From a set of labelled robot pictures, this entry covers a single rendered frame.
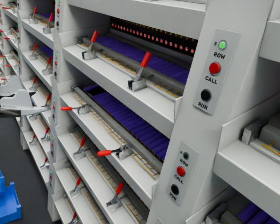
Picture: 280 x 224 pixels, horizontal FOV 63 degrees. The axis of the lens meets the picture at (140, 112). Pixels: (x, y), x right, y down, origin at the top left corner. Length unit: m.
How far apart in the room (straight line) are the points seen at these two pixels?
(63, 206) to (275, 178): 1.05
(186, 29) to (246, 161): 0.23
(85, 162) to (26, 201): 0.69
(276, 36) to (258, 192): 0.20
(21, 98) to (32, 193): 1.07
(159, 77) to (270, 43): 0.28
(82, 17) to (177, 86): 0.54
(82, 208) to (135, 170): 0.46
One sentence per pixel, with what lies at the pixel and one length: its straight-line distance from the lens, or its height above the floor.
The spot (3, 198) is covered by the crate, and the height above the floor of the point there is 0.00.
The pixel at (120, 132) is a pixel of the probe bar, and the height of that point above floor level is 0.76.
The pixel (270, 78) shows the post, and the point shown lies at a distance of 0.41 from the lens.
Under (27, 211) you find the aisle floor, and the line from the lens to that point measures 1.47.
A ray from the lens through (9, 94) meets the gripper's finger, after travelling 0.63.
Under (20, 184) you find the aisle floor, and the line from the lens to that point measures 1.63.
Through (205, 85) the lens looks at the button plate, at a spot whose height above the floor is 1.00.
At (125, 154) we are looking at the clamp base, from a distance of 0.61.
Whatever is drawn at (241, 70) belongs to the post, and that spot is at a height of 1.04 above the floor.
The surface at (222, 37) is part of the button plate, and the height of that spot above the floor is 1.08.
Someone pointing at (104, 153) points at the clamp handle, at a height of 0.75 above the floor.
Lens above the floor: 1.09
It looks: 23 degrees down
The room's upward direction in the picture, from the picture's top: 12 degrees clockwise
